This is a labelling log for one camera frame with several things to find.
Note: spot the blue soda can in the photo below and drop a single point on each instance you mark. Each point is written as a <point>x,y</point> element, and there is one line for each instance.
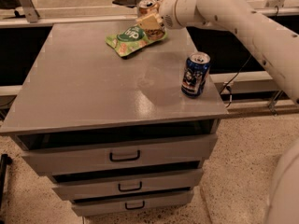
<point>195,72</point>

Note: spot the grey drawer cabinet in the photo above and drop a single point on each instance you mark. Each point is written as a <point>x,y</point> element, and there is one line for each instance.
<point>79,92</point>

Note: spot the middle grey drawer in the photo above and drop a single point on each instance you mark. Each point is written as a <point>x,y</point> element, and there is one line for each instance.
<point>129,184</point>

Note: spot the green rice chip bag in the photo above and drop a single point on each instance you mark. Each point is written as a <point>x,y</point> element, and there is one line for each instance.
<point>134,38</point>

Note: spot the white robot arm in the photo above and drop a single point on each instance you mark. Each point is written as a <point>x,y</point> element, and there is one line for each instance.
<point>274,47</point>

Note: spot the grey metal railing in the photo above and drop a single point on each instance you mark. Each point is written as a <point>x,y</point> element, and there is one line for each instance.
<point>72,11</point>

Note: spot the bottom grey drawer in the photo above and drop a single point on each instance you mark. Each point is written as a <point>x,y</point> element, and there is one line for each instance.
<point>138,202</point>

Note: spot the top grey drawer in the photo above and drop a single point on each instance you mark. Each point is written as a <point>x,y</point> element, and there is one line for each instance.
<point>91,158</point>

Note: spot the grey drawer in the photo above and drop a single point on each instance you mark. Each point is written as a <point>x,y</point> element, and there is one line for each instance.
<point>138,202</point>
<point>129,184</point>
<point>91,158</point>

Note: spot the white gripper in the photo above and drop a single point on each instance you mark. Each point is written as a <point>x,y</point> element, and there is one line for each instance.
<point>167,12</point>

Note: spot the orange soda can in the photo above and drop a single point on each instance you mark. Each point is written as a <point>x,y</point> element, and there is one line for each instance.
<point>149,19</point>

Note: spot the black object at left edge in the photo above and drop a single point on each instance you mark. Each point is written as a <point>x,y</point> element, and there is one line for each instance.
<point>5,161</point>

